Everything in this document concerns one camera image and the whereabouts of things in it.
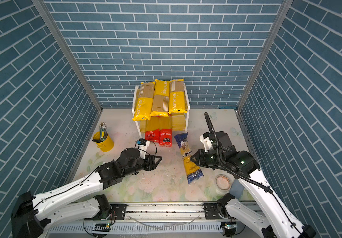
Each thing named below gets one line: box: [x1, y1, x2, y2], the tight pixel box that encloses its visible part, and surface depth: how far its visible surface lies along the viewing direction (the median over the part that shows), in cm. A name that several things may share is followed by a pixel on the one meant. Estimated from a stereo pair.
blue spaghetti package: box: [173, 131, 205, 184], surface depth 67 cm
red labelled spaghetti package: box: [158, 114, 173, 148], surface depth 84 cm
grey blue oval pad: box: [228, 178, 245, 200], surface depth 81 cm
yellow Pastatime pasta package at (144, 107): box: [132, 81, 156, 122], surface depth 78 cm
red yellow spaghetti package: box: [144, 116, 160, 143], surface depth 87 cm
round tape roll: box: [215, 174, 232, 191], surface depth 86 cm
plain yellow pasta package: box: [150, 79, 170, 118], surface depth 80 cm
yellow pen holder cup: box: [92, 130, 115, 152], surface depth 93 cm
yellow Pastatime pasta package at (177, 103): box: [168, 79, 188, 115], surface depth 79 cm
